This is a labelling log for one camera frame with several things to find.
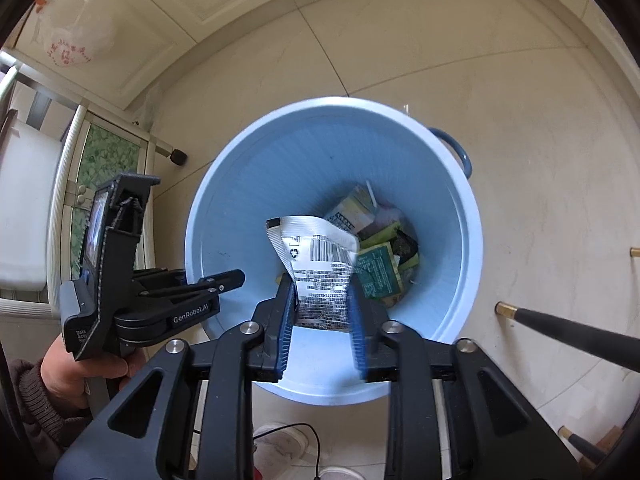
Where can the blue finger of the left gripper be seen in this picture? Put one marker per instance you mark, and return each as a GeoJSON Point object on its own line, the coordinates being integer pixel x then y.
{"type": "Point", "coordinates": [221, 282]}
{"type": "Point", "coordinates": [159, 278]}

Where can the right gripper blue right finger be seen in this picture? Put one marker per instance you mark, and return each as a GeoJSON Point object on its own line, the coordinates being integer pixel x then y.
{"type": "Point", "coordinates": [493, 431]}

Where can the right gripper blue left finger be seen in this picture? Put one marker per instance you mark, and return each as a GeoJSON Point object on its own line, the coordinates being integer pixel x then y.
{"type": "Point", "coordinates": [188, 412]}

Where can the red checkered snack packet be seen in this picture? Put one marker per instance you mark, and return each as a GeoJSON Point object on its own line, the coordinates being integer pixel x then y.
{"type": "Point", "coordinates": [378, 272]}

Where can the milk carton box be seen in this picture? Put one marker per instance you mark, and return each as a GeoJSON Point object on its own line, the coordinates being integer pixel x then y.
{"type": "Point", "coordinates": [356, 211]}

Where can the pink plastic bag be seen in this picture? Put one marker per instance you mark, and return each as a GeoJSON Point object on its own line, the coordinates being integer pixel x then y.
{"type": "Point", "coordinates": [74, 32]}

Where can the green snack wrapper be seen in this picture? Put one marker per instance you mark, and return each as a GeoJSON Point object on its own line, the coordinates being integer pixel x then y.
{"type": "Point", "coordinates": [405, 248]}

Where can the blue plastic trash bucket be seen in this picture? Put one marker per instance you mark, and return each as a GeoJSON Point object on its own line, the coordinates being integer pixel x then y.
{"type": "Point", "coordinates": [270, 207]}

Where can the person left hand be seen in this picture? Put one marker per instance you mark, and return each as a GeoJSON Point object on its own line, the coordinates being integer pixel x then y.
{"type": "Point", "coordinates": [65, 379]}

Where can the round white marble table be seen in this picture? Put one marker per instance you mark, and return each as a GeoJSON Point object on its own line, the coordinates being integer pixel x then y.
{"type": "Point", "coordinates": [615, 348]}

